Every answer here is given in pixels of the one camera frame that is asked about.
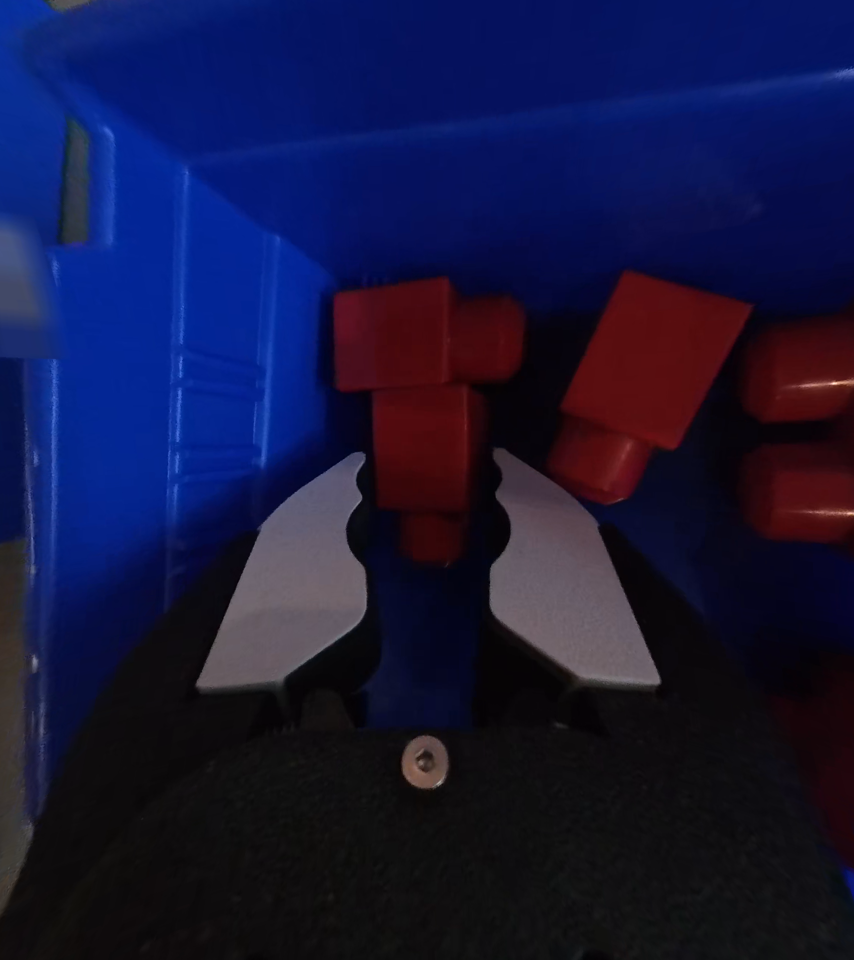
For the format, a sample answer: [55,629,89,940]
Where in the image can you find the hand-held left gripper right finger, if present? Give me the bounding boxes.
[484,446,662,693]

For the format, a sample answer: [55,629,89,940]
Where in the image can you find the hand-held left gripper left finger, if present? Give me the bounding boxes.
[196,450,383,696]

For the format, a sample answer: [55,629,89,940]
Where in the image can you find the red single-stud mega block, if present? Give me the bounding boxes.
[372,383,489,567]

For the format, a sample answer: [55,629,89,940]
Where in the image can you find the heap of assorted mega blocks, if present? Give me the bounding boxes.
[333,269,854,889]

